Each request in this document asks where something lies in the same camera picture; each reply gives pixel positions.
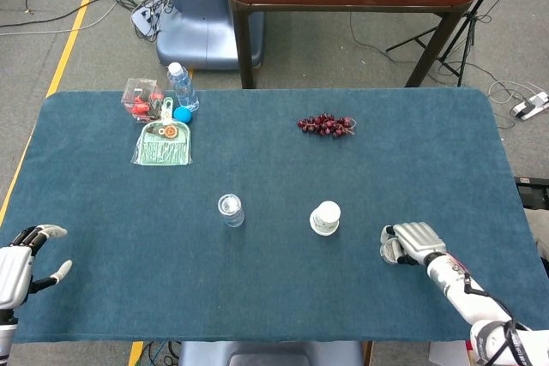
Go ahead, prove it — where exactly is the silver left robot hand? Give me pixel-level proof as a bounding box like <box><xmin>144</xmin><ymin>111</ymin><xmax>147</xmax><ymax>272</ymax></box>
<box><xmin>0</xmin><ymin>224</ymin><xmax>73</xmax><ymax>311</ymax></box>

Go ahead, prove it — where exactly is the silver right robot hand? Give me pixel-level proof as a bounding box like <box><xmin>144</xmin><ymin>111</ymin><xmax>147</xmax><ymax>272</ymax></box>
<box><xmin>379</xmin><ymin>221</ymin><xmax>448</xmax><ymax>267</ymax></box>

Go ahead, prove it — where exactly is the small transparent paper clip box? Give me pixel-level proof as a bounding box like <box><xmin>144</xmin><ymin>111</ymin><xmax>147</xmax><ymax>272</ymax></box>
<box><xmin>380</xmin><ymin>239</ymin><xmax>404</xmax><ymax>263</ymax></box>

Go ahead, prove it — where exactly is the white floral paper cup stack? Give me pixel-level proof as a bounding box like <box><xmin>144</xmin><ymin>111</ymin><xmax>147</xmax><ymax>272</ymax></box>
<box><xmin>309</xmin><ymin>200</ymin><xmax>342</xmax><ymax>236</ymax></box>

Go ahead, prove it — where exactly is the clear box with red toys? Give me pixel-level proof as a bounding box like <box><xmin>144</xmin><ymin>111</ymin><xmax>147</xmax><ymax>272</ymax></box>
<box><xmin>120</xmin><ymin>77</ymin><xmax>166</xmax><ymax>123</ymax></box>

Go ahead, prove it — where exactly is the clear plastic water bottle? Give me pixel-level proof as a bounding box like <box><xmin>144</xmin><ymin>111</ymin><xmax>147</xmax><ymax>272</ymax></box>
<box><xmin>166</xmin><ymin>62</ymin><xmax>201</xmax><ymax>112</ymax></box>

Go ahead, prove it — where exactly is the red artificial grape bunch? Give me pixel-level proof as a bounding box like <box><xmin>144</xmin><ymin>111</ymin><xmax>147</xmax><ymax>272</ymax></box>
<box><xmin>297</xmin><ymin>113</ymin><xmax>357</xmax><ymax>140</ymax></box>

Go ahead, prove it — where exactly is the blue table cloth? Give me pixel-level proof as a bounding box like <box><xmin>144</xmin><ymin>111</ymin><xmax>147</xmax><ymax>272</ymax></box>
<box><xmin>0</xmin><ymin>87</ymin><xmax>549</xmax><ymax>345</ymax></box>

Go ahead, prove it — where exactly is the blue grey robot body base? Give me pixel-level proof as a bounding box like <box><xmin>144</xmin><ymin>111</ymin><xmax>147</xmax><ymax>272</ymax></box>
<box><xmin>178</xmin><ymin>339</ymin><xmax>365</xmax><ymax>366</ymax></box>

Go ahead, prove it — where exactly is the green dustpan brush set packaged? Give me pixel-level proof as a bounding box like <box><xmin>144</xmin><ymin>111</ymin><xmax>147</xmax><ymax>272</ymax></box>
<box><xmin>130</xmin><ymin>96</ymin><xmax>193</xmax><ymax>167</ymax></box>

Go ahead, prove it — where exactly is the transparent cylinder blue label container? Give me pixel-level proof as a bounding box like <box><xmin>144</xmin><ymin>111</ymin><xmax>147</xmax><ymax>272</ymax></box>
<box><xmin>217</xmin><ymin>193</ymin><xmax>245</xmax><ymax>228</ymax></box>

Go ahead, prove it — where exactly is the black tripod stand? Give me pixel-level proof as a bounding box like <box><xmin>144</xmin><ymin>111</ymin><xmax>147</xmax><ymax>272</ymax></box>
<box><xmin>385</xmin><ymin>0</ymin><xmax>516</xmax><ymax>87</ymax></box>

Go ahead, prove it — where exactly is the white power strip with plugs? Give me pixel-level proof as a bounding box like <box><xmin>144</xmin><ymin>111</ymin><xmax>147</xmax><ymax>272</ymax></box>
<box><xmin>130</xmin><ymin>0</ymin><xmax>171</xmax><ymax>37</ymax></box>

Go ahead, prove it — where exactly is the white power strip with cable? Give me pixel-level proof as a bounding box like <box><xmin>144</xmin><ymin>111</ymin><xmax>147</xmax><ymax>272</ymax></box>
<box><xmin>510</xmin><ymin>91</ymin><xmax>549</xmax><ymax>121</ymax></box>

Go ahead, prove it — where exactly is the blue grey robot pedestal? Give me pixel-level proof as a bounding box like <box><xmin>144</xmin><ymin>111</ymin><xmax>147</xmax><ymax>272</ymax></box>
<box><xmin>155</xmin><ymin>0</ymin><xmax>265</xmax><ymax>71</ymax></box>

